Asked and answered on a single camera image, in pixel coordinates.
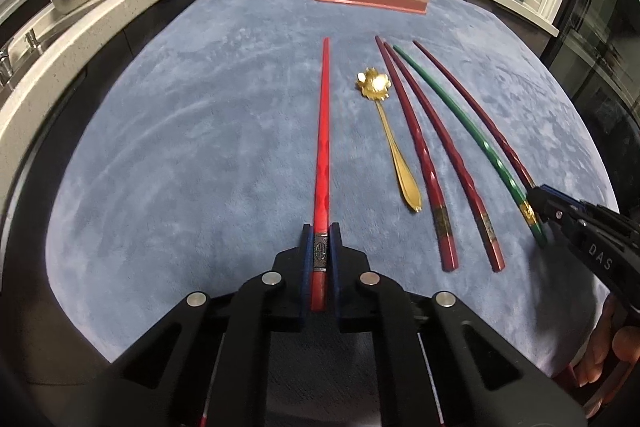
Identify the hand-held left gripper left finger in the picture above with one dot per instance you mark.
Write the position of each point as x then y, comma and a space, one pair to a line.
303, 277

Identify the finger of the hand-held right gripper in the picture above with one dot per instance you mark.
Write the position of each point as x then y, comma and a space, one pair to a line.
562, 219
550, 198

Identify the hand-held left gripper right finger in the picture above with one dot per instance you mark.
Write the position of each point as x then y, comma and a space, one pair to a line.
338, 287

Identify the green chopstick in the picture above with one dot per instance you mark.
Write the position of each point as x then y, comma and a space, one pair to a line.
529, 211

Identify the dark red chopstick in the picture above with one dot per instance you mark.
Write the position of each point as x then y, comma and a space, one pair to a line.
489, 232
441, 222
515, 158

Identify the gold flower-shaped spoon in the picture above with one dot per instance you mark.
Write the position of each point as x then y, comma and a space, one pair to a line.
372, 84

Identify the person's right hand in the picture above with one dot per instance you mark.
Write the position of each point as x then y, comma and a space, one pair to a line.
597, 347

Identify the black framed glass door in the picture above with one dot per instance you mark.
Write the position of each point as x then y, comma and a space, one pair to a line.
600, 57

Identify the blue-grey table cloth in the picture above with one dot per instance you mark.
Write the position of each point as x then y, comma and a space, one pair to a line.
200, 157

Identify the small steel tap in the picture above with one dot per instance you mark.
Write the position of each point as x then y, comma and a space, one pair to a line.
32, 42

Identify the steel faucet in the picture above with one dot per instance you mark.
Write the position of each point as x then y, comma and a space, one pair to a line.
6, 67

